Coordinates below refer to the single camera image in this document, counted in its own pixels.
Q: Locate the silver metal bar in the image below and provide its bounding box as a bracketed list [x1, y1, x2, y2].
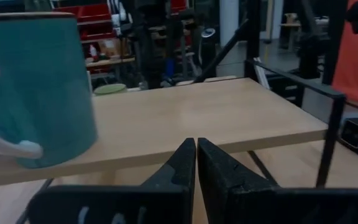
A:
[253, 57, 271, 91]

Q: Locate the black aluminium rig frame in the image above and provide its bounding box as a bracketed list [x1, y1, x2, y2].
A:
[193, 0, 346, 85]

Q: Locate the teal mug white inside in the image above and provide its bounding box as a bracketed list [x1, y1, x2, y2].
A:
[0, 11, 99, 170]

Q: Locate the green mug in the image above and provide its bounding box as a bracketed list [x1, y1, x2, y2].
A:
[92, 82, 128, 96]

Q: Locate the black tower fan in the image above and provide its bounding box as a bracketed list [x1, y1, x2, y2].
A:
[200, 27, 218, 79]

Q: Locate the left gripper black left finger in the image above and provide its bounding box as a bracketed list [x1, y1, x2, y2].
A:
[140, 138, 196, 224]

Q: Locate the small wooden side table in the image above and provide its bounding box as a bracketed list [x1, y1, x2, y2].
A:
[279, 12, 303, 50]

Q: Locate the black box device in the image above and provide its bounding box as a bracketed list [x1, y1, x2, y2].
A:
[338, 117, 358, 163]

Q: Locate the white red bottle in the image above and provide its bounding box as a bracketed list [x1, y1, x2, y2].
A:
[88, 44, 99, 62]

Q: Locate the wooden workbench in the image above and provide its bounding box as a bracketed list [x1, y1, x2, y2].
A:
[83, 37, 137, 82]

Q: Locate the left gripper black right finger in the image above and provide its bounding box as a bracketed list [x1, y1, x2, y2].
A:
[197, 137, 280, 224]

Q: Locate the rack with red bins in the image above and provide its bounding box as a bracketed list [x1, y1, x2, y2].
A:
[52, 2, 115, 43]

